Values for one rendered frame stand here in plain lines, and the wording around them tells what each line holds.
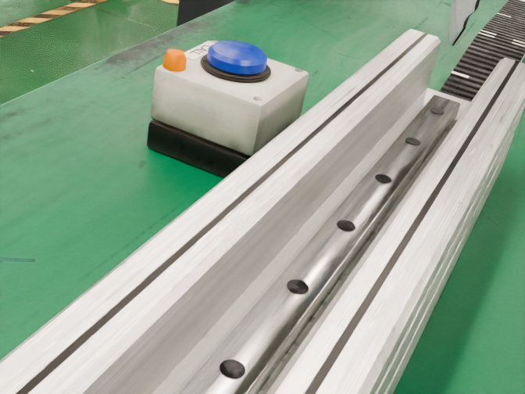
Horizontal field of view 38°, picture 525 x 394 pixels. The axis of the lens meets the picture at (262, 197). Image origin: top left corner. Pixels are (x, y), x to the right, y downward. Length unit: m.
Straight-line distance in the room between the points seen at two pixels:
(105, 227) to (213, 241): 0.16
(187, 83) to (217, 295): 0.22
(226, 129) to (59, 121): 0.13
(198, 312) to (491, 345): 0.19
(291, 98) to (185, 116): 0.07
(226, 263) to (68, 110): 0.30
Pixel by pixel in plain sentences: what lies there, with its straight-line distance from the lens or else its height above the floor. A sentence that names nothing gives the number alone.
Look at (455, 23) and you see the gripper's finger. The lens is 0.78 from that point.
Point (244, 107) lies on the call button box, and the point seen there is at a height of 0.83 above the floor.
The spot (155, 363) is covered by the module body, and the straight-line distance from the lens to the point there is 0.28.
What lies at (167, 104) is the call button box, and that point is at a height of 0.82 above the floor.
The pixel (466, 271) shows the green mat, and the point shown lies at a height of 0.78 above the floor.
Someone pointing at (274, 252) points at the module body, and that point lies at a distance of 0.36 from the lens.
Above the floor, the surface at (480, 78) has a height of 0.80.
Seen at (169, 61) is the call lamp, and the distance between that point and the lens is 0.50.
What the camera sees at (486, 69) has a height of 0.81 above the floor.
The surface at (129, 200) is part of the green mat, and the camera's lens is 0.47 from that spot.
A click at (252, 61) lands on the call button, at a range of 0.51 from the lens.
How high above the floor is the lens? 1.03
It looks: 30 degrees down
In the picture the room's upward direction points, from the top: 11 degrees clockwise
